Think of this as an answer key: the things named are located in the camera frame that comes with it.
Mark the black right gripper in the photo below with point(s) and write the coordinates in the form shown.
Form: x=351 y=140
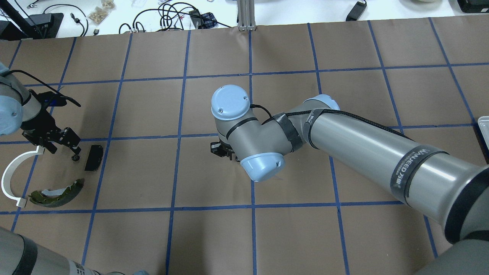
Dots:
x=220 y=149

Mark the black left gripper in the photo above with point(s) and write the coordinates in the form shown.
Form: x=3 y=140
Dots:
x=41 y=126

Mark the small black bearing gear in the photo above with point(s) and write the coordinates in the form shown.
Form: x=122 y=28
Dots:
x=75 y=157

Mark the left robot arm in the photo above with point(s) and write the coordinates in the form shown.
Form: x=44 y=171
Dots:
x=22 y=108

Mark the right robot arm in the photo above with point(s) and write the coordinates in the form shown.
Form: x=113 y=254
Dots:
x=449 y=190

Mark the white curved plastic clamp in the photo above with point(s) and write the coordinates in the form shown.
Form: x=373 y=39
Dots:
x=9 y=172

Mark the dark grey brake pad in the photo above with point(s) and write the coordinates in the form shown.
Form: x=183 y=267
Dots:
x=94 y=158

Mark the olive curved brake shoe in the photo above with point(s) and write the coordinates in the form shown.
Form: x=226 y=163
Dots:
x=56 y=198

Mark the black stand base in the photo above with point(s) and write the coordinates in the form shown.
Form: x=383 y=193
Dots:
x=48 y=24

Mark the bag of wooden pieces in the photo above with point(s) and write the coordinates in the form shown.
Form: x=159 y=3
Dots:
x=102 y=11

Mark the black power adapter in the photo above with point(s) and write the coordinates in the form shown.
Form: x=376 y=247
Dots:
x=357 y=11

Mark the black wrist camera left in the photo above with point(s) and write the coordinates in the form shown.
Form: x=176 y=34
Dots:
x=52 y=99

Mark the aluminium frame post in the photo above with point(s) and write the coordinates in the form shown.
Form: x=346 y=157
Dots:
x=246 y=15

